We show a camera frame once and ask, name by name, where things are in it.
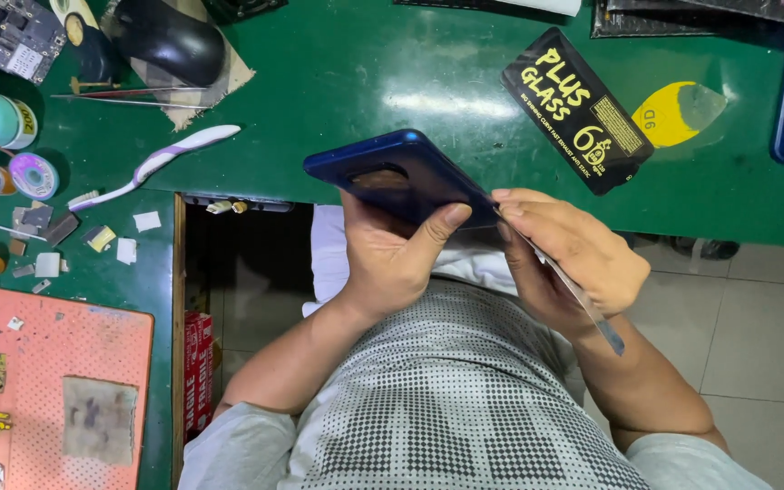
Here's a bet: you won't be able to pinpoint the red printed carton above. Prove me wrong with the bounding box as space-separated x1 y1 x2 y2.
182 311 215 438

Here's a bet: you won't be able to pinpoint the pink perforated work mat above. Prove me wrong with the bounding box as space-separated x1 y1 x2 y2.
0 286 155 490

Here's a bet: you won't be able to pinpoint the black flat packets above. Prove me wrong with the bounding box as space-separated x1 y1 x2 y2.
590 0 784 39

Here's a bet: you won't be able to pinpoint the white and purple toothbrush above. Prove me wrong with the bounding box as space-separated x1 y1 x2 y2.
67 124 242 212

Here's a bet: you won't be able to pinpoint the black shoe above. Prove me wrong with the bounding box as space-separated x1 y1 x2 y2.
663 235 741 261

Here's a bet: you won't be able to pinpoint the black and cream tool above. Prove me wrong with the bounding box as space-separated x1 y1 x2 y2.
49 0 122 87

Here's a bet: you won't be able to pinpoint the solder wick spool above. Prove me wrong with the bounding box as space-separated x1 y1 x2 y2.
8 152 60 201

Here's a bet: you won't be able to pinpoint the person's right hand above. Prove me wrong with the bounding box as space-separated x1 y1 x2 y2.
490 187 652 343

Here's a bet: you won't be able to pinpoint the black computer mouse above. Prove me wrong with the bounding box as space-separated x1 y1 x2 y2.
112 0 227 88

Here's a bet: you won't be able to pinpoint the white sheet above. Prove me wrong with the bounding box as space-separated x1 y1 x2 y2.
494 0 583 18

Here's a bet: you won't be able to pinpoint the black screen protector packet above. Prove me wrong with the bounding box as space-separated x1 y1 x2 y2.
500 26 656 197

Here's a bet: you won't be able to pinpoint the phone circuit board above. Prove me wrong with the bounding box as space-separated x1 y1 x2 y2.
0 0 68 85

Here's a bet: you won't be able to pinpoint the thin metal pry strip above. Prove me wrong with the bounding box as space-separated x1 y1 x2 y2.
495 207 627 357

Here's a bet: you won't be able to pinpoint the scattered small phone parts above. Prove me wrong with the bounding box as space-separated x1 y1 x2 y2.
0 200 163 295

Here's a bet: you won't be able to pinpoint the metal tweezers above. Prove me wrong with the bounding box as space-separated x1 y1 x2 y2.
50 86 211 111

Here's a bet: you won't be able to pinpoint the clear film with yellow tab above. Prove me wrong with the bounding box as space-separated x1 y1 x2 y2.
632 81 729 150

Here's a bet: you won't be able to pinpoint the checked beige cloth pad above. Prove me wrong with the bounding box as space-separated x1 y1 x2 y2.
98 0 256 132

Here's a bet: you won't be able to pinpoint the person's left hand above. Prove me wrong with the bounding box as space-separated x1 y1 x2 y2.
338 191 473 322

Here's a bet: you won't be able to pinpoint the blue smartphone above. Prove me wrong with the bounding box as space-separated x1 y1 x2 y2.
302 128 503 232

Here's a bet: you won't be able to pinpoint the grey stained patch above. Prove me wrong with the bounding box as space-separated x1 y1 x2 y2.
61 376 140 468

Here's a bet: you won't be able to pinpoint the grey dotted shirt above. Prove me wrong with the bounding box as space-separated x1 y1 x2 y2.
177 275 775 490

